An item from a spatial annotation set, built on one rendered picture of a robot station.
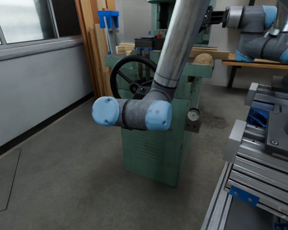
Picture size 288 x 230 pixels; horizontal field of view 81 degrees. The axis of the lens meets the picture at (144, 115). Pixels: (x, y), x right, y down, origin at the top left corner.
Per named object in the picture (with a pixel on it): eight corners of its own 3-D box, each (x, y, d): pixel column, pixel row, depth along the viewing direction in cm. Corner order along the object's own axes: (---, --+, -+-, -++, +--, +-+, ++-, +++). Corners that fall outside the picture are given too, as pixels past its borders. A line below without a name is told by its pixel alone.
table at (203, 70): (94, 70, 94) (93, 59, 91) (122, 59, 118) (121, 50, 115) (209, 84, 72) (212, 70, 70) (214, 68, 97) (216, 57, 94)
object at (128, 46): (119, 51, 112) (119, 43, 110) (121, 50, 114) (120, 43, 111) (215, 58, 91) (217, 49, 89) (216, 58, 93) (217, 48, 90)
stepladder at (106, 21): (116, 119, 212) (93, 10, 157) (124, 110, 233) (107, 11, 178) (127, 120, 206) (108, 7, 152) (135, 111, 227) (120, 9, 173)
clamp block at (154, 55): (131, 68, 84) (130, 49, 80) (142, 63, 95) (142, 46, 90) (159, 71, 79) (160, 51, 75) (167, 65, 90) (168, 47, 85)
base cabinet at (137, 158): (123, 169, 140) (116, 88, 105) (149, 132, 186) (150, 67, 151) (176, 188, 124) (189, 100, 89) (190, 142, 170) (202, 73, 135)
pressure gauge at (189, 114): (185, 122, 89) (187, 108, 85) (187, 119, 92) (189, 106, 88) (197, 125, 87) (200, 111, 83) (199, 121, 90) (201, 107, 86)
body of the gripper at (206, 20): (195, 4, 64) (230, 4, 60) (198, 7, 71) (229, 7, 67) (192, 27, 68) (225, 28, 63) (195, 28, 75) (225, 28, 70)
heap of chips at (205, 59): (191, 63, 81) (193, 55, 79) (196, 58, 92) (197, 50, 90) (211, 65, 78) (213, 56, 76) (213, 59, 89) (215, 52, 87)
